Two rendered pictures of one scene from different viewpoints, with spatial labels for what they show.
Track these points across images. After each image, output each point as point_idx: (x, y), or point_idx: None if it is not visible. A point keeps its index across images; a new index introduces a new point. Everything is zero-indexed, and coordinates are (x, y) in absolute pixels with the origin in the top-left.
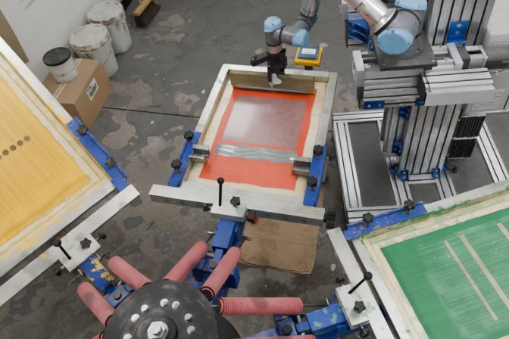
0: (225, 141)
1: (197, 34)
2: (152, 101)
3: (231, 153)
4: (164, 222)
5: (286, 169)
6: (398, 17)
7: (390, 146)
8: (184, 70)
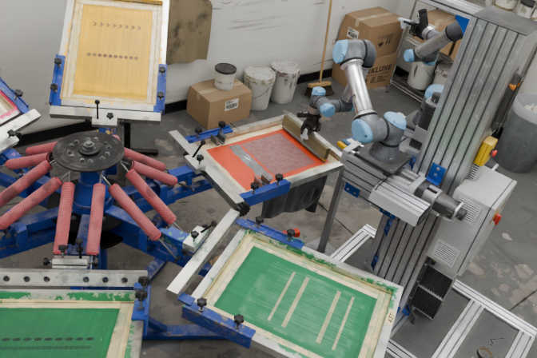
0: (241, 146)
1: (340, 125)
2: None
3: (236, 153)
4: (192, 207)
5: None
6: (371, 117)
7: (371, 258)
8: None
